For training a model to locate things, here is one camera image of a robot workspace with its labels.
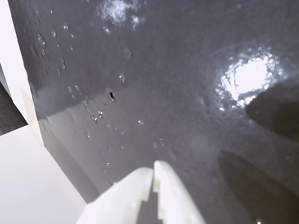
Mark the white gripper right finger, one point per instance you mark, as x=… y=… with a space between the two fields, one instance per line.
x=175 y=196

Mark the black table mat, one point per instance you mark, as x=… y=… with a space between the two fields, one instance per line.
x=163 y=81

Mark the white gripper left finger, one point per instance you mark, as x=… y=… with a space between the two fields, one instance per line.
x=121 y=200

